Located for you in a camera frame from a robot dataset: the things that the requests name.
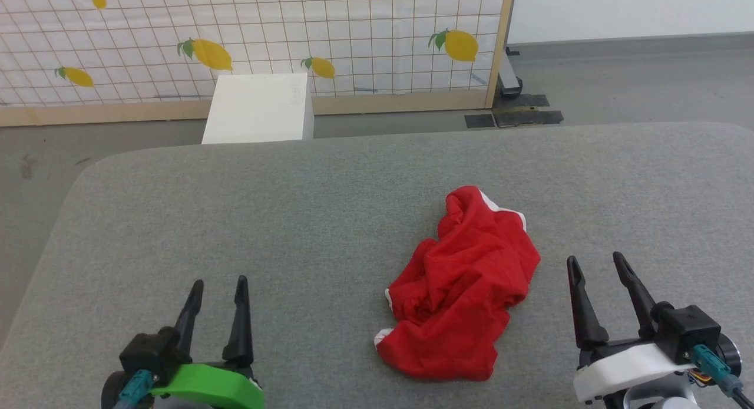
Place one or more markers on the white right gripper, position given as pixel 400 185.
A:
pixel 630 368

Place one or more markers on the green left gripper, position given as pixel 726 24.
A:
pixel 206 386

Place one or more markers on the red garment with white trim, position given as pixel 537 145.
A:
pixel 465 285

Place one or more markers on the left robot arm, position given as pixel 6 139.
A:
pixel 112 391

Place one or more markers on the grey upholstered sofa cushion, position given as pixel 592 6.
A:
pixel 330 220

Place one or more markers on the large black floor tape patch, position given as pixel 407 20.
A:
pixel 524 118

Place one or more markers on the white rectangular box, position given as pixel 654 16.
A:
pixel 259 108

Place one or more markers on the small black floor tape patch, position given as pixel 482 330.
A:
pixel 479 121

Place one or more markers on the grey metal screen foot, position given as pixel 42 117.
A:
pixel 509 82

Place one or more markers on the lemon-print wooden-framed screen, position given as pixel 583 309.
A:
pixel 294 32

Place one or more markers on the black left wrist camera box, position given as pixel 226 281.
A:
pixel 150 351

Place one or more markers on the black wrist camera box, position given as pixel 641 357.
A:
pixel 686 332
pixel 150 351

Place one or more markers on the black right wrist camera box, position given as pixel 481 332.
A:
pixel 686 332

